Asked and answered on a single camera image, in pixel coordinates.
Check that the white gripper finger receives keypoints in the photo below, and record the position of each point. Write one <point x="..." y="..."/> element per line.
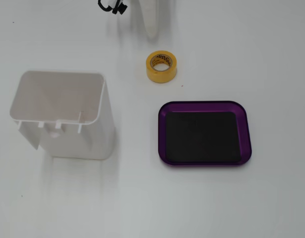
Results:
<point x="150" y="17"/>

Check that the yellow tape roll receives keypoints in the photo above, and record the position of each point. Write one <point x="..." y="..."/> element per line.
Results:
<point x="162" y="74"/>

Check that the purple tray with black mat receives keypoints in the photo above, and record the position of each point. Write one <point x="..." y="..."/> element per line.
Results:
<point x="204" y="136"/>

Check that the white plastic box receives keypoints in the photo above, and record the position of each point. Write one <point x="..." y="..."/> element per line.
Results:
<point x="75" y="138"/>

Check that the black and white wrist camera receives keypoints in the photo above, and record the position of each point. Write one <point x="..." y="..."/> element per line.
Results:
<point x="119" y="8"/>

